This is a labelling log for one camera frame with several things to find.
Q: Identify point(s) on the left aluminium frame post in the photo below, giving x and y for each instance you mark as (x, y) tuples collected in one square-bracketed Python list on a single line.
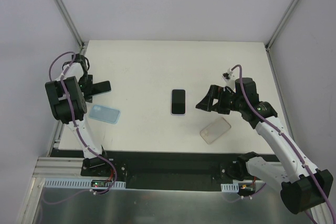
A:
[(70, 23)]

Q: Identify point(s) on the left white slotted cable duct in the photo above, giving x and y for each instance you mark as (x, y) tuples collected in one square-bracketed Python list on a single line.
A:
[(76, 183)]

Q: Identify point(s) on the clear translucent phone case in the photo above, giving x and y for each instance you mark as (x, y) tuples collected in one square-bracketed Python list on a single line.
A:
[(215, 130)]

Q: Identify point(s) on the horizontal aluminium extrusion rail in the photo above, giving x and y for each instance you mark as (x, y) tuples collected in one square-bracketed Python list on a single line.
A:
[(52, 167)]

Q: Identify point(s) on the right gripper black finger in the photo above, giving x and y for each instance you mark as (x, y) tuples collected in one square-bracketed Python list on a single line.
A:
[(214, 93), (208, 107)]

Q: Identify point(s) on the right white slotted cable duct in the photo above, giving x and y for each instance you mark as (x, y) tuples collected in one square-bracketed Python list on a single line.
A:
[(230, 188)]

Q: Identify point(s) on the aluminium frame post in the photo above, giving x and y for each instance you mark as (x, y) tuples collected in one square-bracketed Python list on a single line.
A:
[(282, 23), (70, 23)]

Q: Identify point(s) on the black smartphone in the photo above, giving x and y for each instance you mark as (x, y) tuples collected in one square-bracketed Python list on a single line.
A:
[(100, 88), (178, 101)]

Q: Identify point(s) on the lavender phone case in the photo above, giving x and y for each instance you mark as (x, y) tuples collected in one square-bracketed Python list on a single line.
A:
[(178, 115)]

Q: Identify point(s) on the right aluminium frame post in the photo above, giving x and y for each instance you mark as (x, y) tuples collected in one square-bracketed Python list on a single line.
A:
[(282, 23)]

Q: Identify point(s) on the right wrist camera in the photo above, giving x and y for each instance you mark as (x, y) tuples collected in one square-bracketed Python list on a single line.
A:
[(229, 78)]

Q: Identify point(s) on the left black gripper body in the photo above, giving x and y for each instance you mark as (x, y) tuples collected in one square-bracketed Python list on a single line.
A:
[(89, 86)]

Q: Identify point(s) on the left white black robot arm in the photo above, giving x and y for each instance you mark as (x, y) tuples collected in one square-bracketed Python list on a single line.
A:
[(68, 96)]

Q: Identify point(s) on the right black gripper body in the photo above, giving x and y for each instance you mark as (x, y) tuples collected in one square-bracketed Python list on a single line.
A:
[(223, 100)]

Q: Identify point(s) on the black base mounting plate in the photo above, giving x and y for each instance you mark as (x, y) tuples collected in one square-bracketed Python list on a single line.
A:
[(168, 171)]

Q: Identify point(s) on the white slotted cable duct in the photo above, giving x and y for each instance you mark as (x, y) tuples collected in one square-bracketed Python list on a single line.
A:
[(230, 188), (76, 183)]

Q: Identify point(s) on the light blue phone case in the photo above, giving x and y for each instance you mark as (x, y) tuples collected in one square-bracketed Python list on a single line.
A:
[(104, 114)]

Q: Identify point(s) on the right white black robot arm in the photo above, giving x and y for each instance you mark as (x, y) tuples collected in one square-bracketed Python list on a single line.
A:
[(301, 184)]

